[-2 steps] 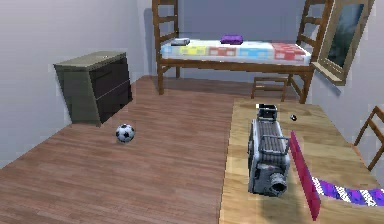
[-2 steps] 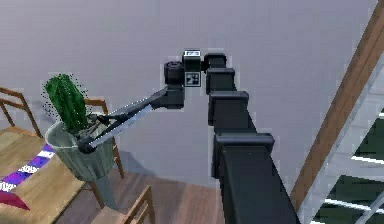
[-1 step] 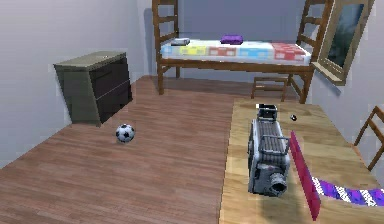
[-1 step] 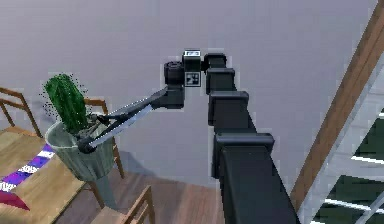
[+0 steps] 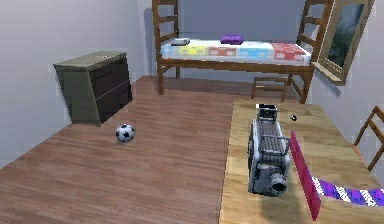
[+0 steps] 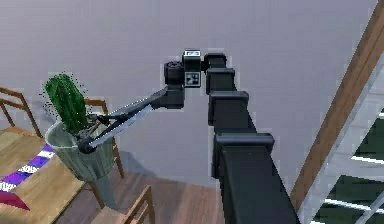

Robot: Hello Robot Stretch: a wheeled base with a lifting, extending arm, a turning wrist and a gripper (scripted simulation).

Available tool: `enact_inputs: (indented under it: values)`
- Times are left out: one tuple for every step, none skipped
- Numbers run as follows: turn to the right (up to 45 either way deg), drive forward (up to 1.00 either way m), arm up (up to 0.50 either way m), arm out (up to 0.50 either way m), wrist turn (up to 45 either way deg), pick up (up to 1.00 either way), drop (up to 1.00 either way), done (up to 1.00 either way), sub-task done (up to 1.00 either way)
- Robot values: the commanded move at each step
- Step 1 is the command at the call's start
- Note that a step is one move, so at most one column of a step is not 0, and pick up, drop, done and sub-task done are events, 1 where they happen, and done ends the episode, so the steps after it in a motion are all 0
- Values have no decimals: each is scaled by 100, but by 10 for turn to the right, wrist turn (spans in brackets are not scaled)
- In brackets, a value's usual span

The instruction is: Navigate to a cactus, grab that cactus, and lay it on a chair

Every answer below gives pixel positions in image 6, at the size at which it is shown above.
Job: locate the green cactus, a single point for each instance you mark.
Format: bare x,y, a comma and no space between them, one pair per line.
66,100

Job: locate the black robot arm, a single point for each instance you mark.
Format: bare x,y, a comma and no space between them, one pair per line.
246,160

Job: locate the wooden dining table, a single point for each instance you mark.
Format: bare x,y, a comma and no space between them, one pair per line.
50,186

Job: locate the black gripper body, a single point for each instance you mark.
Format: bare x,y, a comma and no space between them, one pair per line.
174,95

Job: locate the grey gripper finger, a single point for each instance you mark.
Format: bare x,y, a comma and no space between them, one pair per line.
133,106
113,130

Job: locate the purple white striped table runner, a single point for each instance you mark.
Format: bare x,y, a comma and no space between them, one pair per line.
31,165

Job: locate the wooden chair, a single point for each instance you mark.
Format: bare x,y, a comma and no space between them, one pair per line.
133,210
23,103
116,156

